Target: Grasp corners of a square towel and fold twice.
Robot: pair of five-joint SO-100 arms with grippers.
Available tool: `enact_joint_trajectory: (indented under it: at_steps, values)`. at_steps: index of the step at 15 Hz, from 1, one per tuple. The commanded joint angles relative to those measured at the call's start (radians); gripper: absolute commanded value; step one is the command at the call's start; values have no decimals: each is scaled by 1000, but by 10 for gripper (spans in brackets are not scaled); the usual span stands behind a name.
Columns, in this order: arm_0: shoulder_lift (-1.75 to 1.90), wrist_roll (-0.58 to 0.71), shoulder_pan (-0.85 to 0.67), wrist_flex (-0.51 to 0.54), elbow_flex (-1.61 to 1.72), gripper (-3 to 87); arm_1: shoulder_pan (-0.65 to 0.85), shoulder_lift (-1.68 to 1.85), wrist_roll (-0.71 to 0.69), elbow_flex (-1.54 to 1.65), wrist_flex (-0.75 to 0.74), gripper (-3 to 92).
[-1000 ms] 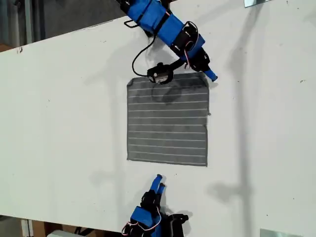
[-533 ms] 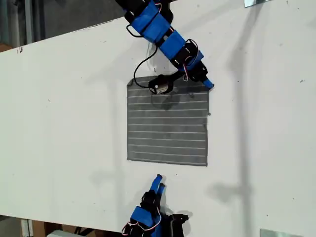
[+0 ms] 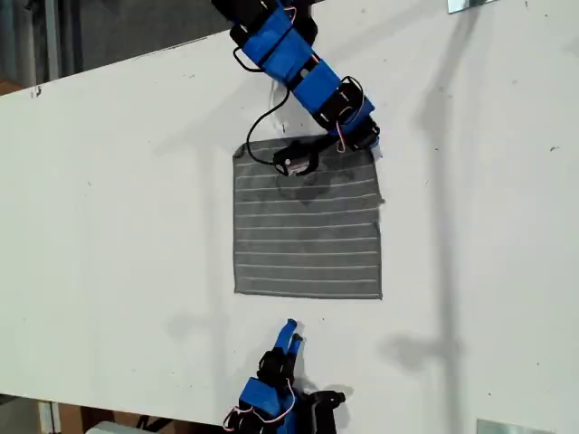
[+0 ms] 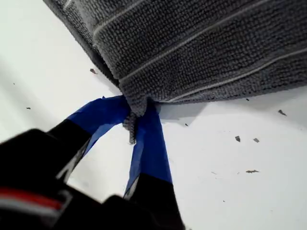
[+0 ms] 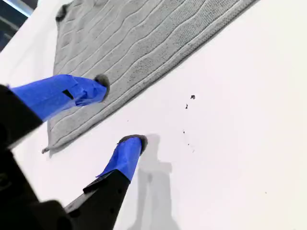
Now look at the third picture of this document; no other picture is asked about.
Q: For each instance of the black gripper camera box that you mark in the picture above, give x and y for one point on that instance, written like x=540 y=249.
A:
x=294 y=160
x=328 y=413

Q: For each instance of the black camera stalk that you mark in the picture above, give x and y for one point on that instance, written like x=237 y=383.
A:
x=325 y=142

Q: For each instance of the white table leg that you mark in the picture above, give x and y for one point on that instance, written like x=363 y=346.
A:
x=49 y=418

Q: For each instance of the grey striped square towel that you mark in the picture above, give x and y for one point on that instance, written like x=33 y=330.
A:
x=307 y=253

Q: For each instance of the white container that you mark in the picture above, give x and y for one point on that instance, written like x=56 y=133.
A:
x=113 y=428

